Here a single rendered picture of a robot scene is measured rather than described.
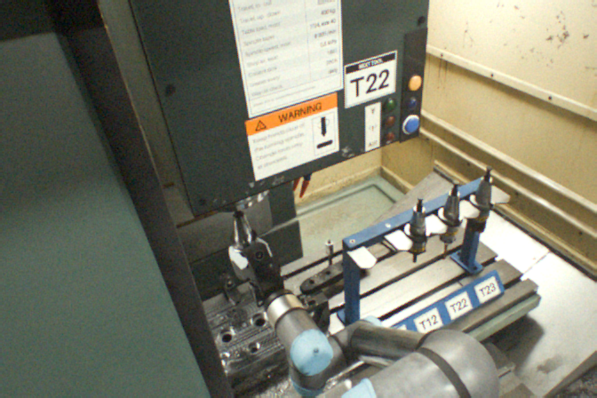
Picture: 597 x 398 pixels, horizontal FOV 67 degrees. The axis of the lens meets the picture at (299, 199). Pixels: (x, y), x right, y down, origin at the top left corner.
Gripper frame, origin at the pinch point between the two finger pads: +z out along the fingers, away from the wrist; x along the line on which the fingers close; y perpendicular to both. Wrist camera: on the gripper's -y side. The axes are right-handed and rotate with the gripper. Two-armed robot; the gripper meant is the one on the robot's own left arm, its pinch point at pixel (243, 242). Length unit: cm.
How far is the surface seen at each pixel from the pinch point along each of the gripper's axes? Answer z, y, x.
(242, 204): -8.8, -18.0, -0.7
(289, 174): -21.4, -30.5, 4.7
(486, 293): -23, 35, 62
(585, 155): -16, 5, 101
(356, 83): -21, -43, 18
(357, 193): 76, 70, 83
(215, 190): -21.4, -32.6, -7.9
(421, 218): -15.4, 0.5, 40.6
